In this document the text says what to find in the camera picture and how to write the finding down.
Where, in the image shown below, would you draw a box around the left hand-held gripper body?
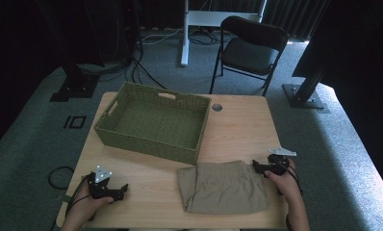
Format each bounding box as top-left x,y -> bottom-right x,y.
86,165 -> 124,203

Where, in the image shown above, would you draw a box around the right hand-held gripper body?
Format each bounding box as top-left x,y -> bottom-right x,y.
262,146 -> 298,178

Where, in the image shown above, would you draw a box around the khaki pants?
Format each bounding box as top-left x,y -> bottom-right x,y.
176,160 -> 271,216

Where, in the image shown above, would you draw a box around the green woven basket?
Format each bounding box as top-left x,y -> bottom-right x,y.
93,81 -> 212,166

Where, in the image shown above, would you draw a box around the person's left hand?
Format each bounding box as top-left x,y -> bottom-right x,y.
67,182 -> 115,223

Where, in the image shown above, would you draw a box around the person's right hand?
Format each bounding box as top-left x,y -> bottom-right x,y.
264,158 -> 301,207

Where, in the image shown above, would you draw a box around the black metal stand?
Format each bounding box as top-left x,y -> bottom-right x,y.
281,67 -> 330,115
49,63 -> 101,103

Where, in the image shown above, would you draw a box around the black folding chair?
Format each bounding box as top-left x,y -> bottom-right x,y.
209,15 -> 290,97

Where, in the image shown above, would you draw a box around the dark curtain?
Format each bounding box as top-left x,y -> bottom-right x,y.
262,0 -> 330,42

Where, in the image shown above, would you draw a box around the right hand-held gripper cable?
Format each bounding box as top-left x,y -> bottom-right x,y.
275,159 -> 305,197

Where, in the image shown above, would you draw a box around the hand-held gripper cable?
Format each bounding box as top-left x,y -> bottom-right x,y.
275,159 -> 305,197
50,175 -> 91,231

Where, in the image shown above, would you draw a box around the left hand-held gripper cable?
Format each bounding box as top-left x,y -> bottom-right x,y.
50,175 -> 91,231

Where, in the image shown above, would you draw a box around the black cable loop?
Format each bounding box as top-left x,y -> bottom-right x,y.
47,166 -> 75,191

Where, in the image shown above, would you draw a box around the black floor cables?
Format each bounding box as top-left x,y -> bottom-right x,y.
124,30 -> 168,90

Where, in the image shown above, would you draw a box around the white metal desk frame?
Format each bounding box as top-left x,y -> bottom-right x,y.
180,0 -> 268,67

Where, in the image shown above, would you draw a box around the white floor cable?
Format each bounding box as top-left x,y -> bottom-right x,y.
140,26 -> 185,46

